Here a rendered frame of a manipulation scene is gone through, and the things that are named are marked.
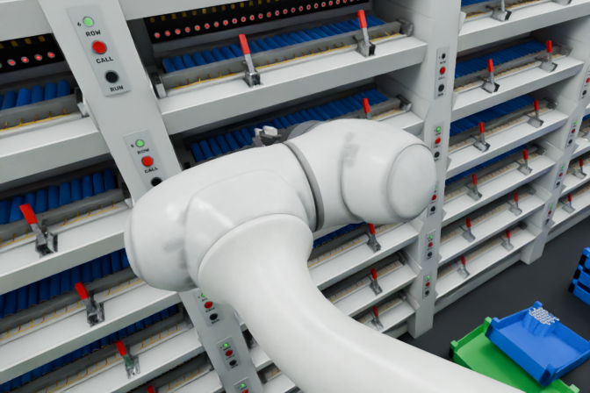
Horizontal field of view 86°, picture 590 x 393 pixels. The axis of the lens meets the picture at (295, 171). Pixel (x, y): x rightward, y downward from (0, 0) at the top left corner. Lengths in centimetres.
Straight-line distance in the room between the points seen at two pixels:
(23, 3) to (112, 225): 37
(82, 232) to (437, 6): 87
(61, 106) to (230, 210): 46
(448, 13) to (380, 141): 62
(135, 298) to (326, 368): 63
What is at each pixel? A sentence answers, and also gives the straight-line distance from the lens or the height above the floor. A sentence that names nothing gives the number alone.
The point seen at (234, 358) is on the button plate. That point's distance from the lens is 99.
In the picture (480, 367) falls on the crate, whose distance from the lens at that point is 148.
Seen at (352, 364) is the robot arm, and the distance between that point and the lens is 21.
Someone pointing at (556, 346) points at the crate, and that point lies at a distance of 159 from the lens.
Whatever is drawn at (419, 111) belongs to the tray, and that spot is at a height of 95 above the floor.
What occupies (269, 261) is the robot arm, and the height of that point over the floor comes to 109.
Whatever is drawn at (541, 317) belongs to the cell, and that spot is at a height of 9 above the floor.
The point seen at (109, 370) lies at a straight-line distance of 97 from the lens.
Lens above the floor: 125
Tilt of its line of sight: 28 degrees down
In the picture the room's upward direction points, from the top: 10 degrees counter-clockwise
